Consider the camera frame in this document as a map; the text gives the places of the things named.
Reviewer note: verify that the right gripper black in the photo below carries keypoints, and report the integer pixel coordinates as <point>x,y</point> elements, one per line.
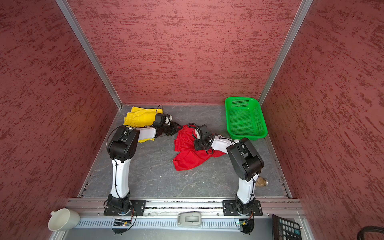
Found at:
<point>196,146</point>

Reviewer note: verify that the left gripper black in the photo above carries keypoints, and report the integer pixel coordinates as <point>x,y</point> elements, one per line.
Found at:
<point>175,128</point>

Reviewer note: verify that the red shorts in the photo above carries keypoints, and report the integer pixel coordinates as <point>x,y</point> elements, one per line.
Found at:
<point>188,158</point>

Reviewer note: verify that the yellow shorts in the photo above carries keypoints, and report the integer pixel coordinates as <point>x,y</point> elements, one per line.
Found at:
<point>142,119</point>

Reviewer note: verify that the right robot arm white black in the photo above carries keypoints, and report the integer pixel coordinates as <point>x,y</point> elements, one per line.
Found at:
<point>247,164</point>

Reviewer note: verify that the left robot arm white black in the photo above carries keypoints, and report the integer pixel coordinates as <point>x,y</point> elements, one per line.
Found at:
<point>121,149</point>

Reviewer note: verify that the green plastic basket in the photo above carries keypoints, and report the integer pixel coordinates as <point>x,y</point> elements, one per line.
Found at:
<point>244,118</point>

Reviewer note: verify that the small wooden block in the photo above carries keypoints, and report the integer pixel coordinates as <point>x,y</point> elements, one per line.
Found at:
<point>261,182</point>

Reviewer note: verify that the grey tape dispenser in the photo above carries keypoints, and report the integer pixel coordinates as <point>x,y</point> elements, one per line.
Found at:
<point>189,220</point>

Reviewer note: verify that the black calculator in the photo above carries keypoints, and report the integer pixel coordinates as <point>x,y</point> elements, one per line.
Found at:
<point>284,229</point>

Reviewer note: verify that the white ceramic cup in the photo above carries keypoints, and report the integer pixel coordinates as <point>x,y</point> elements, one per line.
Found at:
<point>63,220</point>

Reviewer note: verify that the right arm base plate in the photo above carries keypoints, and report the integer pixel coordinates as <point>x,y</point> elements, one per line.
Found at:
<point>229,207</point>

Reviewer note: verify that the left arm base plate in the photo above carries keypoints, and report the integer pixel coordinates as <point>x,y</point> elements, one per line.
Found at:
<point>138,207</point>

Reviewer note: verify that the right circuit board with wires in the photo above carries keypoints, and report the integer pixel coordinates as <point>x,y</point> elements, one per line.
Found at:
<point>246,226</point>

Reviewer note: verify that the circuit board with wires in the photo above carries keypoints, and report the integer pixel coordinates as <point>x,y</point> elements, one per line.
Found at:
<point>246,226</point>
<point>121,226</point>

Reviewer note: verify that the left circuit board with wires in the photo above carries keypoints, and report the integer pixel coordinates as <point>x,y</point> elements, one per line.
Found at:
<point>121,226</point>

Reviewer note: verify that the aluminium rail frame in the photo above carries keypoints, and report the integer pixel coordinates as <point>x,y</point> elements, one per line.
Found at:
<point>210,208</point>

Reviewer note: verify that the white slotted cable duct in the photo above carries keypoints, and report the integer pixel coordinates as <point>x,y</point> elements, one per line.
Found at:
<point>169,224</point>

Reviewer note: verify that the left corner aluminium post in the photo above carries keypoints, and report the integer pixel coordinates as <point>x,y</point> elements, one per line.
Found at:
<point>79,33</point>

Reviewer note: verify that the corner aluminium post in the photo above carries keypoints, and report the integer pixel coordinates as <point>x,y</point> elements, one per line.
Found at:
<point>79,33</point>
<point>291,35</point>

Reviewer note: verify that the right corner aluminium post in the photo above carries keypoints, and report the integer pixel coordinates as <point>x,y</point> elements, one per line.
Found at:
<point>291,35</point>

